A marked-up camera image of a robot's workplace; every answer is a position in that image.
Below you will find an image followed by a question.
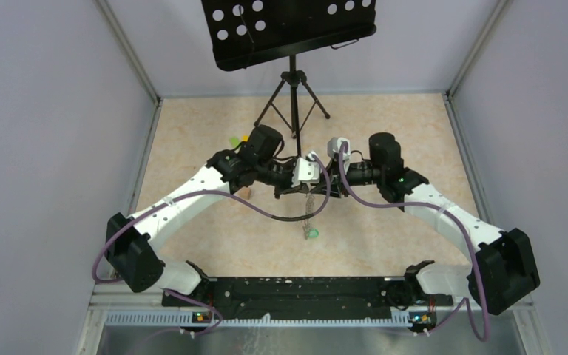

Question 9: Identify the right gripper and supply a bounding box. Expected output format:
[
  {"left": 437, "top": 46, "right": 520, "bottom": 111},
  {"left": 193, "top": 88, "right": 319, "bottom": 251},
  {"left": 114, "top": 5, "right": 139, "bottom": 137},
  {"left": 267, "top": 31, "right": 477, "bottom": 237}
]
[{"left": 311, "top": 157, "right": 385, "bottom": 198}]

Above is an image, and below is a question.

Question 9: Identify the green key tag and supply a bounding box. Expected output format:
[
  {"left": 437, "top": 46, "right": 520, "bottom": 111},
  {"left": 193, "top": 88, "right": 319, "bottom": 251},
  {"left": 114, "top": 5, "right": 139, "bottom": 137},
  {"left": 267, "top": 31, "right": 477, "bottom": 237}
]
[{"left": 306, "top": 229, "right": 320, "bottom": 239}]

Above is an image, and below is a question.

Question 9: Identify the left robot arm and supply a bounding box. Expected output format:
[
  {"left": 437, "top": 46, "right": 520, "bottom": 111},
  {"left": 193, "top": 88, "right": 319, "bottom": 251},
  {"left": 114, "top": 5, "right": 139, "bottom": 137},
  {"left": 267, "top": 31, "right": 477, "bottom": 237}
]
[{"left": 101, "top": 125, "right": 323, "bottom": 306}]

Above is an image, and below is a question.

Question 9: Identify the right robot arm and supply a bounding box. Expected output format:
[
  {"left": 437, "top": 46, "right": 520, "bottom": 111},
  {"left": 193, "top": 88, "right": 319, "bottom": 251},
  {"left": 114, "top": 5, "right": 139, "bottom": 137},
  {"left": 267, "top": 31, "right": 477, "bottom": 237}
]
[{"left": 327, "top": 132, "right": 541, "bottom": 315}]

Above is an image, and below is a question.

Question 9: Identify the black music stand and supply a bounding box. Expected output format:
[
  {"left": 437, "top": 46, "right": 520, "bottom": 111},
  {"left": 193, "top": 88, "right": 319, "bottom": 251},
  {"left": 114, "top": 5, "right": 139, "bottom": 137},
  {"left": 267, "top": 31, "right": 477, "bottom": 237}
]
[{"left": 200, "top": 0, "right": 378, "bottom": 158}]

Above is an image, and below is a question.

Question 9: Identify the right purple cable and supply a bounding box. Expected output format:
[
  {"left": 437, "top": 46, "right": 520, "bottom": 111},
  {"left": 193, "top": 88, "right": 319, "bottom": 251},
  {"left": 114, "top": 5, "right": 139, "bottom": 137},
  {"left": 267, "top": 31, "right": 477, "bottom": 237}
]
[{"left": 337, "top": 141, "right": 492, "bottom": 343}]

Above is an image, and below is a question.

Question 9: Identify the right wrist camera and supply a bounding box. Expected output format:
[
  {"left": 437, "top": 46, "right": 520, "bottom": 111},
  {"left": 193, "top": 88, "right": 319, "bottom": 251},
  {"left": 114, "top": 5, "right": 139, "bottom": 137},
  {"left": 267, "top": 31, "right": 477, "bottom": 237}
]
[{"left": 327, "top": 137, "right": 351, "bottom": 163}]

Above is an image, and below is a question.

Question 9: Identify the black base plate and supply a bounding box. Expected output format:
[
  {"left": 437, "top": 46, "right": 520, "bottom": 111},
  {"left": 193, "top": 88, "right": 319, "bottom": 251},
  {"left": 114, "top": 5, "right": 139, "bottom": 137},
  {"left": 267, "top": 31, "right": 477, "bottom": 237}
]
[{"left": 189, "top": 277, "right": 453, "bottom": 320}]

